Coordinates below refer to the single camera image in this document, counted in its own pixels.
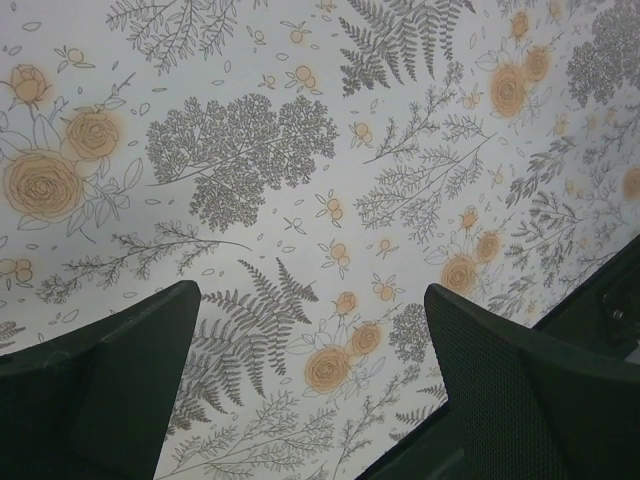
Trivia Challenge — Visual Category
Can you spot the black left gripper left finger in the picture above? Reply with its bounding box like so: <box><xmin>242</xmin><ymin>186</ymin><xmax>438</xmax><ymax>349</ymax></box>
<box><xmin>1</xmin><ymin>281</ymin><xmax>201</xmax><ymax>479</ymax></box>

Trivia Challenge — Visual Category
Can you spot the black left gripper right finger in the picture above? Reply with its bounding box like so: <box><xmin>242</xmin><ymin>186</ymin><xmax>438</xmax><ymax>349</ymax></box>
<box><xmin>424</xmin><ymin>284</ymin><xmax>639</xmax><ymax>479</ymax></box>

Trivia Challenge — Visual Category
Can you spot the floral patterned table mat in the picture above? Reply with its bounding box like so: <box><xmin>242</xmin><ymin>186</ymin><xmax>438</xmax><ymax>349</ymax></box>
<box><xmin>1</xmin><ymin>1</ymin><xmax>639</xmax><ymax>479</ymax></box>

